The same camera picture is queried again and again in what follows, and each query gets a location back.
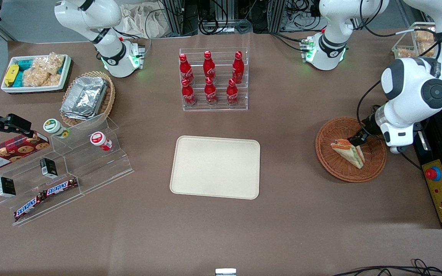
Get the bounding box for green lid yoghurt cup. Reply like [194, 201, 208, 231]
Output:
[43, 118, 70, 139]

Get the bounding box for brown Snickers bar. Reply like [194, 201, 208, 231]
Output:
[43, 177, 79, 197]
[14, 194, 47, 222]

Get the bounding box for black floor cables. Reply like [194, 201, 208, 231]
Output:
[332, 259, 442, 276]

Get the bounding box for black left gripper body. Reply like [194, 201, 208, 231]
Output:
[361, 113, 379, 136]

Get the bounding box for aluminium profile frame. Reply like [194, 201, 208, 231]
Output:
[269, 0, 287, 33]
[163, 0, 199, 37]

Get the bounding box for stacked aluminium foil containers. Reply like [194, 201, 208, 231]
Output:
[61, 76, 108, 120]

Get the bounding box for bagged bread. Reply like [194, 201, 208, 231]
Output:
[396, 41, 436, 58]
[414, 28, 436, 43]

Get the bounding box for black appliance cabinet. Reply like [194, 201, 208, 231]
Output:
[413, 105, 442, 229]

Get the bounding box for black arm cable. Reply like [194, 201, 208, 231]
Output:
[356, 80, 383, 135]

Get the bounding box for tan oval wicker basket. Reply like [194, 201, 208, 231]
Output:
[60, 71, 116, 127]

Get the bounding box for yellow snack pack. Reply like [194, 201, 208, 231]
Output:
[4, 64, 19, 87]

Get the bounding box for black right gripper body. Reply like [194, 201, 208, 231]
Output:
[0, 113, 34, 141]

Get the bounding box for red lid yoghurt cup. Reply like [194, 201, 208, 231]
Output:
[90, 131, 112, 151]

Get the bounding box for red tartan cookie box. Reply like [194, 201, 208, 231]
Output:
[0, 131, 50, 173]

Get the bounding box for clear acrylic stepped stand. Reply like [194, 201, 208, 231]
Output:
[0, 148, 85, 227]
[50, 113, 134, 194]

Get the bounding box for red cola bottle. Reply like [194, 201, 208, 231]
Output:
[232, 51, 244, 84]
[205, 77, 218, 106]
[181, 79, 196, 107]
[179, 53, 195, 85]
[203, 51, 216, 81]
[226, 79, 239, 106]

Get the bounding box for white rectangular snack bin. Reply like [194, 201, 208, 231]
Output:
[1, 54, 73, 94]

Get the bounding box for beige crumpled cloth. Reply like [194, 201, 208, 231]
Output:
[117, 3, 170, 39]

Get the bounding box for triangular sandwich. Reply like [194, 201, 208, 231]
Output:
[330, 139, 365, 169]

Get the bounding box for coiled black cables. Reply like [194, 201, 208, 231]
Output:
[199, 15, 253, 36]

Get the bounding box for brown round wicker basket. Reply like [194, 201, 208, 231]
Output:
[315, 117, 387, 183]

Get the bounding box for small black box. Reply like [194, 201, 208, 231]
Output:
[0, 176, 16, 198]
[40, 158, 58, 179]

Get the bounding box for clear bag rice crackers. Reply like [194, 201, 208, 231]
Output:
[22, 57, 51, 87]
[46, 53, 65, 85]

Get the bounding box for cream plastic serving tray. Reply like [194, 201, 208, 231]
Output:
[170, 135, 261, 200]

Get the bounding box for clear acrylic bottle rack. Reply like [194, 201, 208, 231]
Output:
[179, 47, 249, 112]

